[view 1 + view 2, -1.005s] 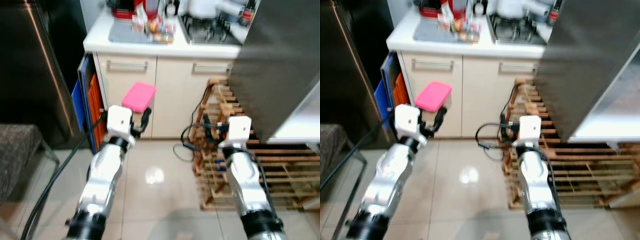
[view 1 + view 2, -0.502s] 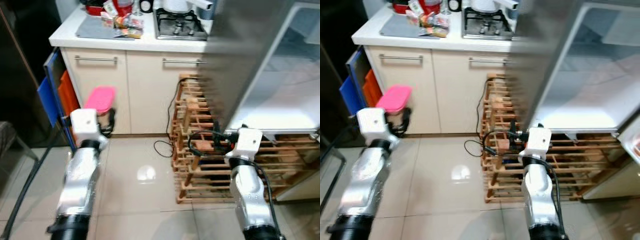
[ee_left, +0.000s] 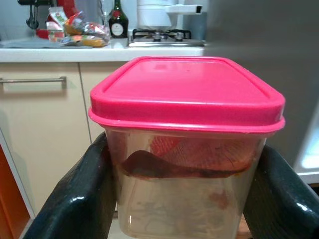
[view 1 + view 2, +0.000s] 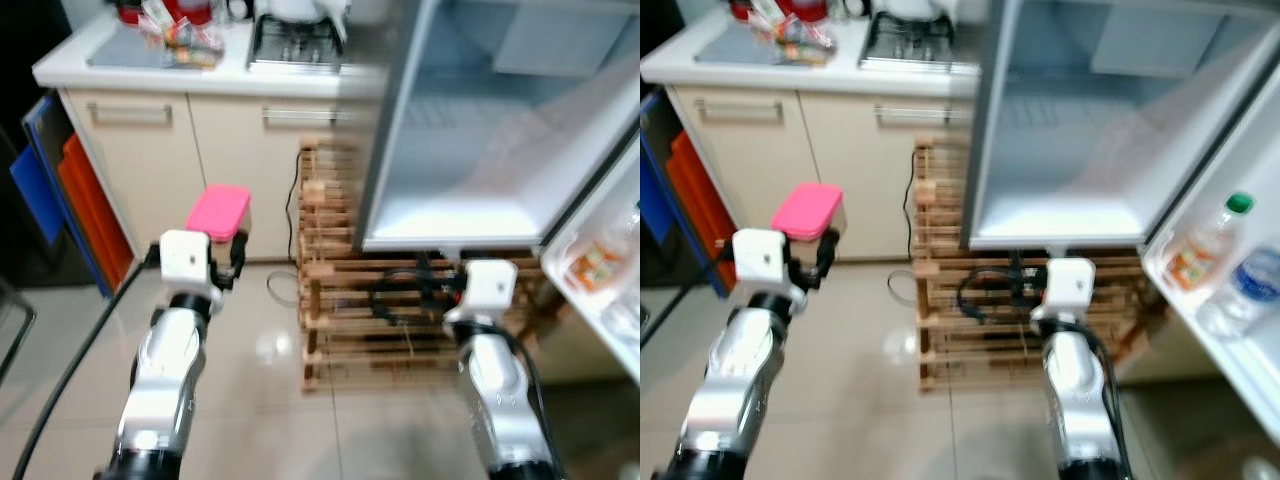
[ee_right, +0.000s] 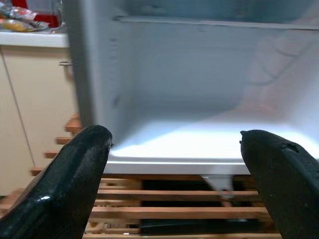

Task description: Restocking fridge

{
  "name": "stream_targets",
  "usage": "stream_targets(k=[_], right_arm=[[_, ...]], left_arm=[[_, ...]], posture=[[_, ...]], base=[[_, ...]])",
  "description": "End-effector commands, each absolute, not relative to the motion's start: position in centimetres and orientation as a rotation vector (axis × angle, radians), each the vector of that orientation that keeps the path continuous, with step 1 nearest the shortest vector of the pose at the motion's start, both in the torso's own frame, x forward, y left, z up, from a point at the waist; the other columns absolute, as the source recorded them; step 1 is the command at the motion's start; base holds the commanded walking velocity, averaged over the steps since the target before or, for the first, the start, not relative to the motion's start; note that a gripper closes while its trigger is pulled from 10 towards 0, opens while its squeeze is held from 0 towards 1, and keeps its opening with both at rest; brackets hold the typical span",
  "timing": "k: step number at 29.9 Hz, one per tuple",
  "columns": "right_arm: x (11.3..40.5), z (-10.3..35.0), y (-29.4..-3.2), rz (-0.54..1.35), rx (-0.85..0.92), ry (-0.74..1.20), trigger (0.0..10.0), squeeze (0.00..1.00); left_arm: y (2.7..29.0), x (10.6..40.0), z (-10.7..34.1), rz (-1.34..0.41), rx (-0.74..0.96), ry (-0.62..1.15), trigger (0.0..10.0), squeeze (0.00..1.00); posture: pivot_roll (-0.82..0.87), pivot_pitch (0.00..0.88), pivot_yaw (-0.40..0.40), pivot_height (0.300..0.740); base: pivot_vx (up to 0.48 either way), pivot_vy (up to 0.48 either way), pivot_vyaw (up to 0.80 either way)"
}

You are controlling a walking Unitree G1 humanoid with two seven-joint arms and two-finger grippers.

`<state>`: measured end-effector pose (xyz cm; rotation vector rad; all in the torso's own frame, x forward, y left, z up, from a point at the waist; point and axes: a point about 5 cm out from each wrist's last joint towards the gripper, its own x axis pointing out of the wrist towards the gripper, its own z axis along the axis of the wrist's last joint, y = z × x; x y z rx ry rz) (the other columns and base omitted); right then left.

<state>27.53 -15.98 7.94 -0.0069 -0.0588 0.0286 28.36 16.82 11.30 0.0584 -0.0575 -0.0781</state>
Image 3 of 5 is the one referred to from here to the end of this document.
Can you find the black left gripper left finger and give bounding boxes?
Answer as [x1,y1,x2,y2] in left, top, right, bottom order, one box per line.
[23,132,118,239]

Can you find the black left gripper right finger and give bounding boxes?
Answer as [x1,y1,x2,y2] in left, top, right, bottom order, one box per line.
[243,144,319,239]

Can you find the clear container with pink lid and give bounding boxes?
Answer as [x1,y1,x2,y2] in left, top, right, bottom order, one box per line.
[87,55,286,239]

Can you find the silver grey fridge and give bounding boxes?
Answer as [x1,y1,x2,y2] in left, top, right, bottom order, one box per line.
[203,0,319,185]

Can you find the orange cabinet panel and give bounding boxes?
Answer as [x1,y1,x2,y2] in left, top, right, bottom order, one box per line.
[0,145,30,239]

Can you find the cream kitchen cabinet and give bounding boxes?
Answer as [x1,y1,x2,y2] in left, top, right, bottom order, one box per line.
[0,47,205,219]

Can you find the clear bag of yellow food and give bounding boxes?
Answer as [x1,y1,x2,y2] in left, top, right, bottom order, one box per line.
[61,21,112,48]

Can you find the red kitchen appliance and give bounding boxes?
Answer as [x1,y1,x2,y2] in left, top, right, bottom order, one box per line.
[34,0,80,39]

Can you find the orange yellow snack bag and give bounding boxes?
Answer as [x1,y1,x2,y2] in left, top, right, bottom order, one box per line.
[63,11,87,35]

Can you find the white red snack bag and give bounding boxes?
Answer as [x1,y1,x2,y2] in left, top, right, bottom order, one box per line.
[46,6,67,42]

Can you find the dark glass liquor bottle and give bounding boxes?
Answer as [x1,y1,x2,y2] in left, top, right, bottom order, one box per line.
[108,0,129,39]

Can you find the steel gas stove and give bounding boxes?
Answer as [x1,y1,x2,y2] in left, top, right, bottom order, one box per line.
[128,28,206,48]

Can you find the black hanging utensils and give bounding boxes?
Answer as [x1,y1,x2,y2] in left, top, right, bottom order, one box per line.
[25,3,40,29]

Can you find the clear wine glass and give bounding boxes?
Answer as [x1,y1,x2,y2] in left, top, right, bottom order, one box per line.
[98,0,114,28]

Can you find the steel cabinet bar handle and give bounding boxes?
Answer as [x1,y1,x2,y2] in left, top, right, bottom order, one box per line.
[0,76,67,90]

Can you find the white pot with handle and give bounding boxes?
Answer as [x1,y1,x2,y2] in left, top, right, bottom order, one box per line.
[136,0,203,30]

